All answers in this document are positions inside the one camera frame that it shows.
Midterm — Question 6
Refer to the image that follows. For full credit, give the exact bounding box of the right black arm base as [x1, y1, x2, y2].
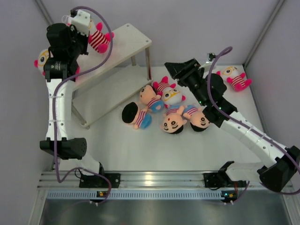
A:
[203, 172, 247, 189]

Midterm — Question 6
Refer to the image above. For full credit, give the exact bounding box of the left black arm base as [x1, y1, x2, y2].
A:
[79, 173, 121, 188]

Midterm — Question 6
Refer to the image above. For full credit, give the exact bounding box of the boy plush face up right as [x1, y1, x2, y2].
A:
[183, 105, 210, 132]

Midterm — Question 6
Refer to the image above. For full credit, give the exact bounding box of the white two-tier shelf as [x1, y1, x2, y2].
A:
[71, 23, 152, 128]

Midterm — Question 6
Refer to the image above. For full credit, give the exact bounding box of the boy plush face up centre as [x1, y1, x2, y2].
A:
[160, 105, 187, 135]

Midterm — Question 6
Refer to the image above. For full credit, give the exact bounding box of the aluminium mounting rail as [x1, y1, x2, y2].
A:
[37, 170, 293, 189]

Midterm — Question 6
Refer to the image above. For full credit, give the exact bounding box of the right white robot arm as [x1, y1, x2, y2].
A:
[165, 59, 300, 192]

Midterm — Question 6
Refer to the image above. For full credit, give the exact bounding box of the panda plush with glasses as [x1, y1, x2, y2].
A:
[216, 66, 252, 92]
[152, 76, 186, 108]
[34, 49, 80, 81]
[88, 19, 114, 53]

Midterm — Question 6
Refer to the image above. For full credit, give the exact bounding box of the boy plush showing black hair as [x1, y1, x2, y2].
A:
[121, 102, 152, 129]

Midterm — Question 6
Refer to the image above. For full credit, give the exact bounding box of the boy plush face up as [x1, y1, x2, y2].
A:
[160, 105, 187, 135]
[183, 105, 210, 132]

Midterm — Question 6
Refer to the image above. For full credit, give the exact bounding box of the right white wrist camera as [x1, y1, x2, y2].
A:
[198, 52, 216, 75]

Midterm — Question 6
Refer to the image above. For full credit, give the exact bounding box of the boy plush near shelf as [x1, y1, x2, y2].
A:
[139, 84, 164, 113]

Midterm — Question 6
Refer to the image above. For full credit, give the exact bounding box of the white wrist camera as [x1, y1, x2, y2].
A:
[198, 52, 216, 75]
[70, 9, 90, 36]

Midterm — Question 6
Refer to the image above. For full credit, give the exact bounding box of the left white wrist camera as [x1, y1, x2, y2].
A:
[70, 9, 90, 36]

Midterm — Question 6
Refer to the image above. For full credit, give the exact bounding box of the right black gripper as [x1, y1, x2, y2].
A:
[165, 59, 207, 107]

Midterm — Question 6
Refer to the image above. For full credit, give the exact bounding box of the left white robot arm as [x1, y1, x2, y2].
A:
[39, 23, 106, 187]

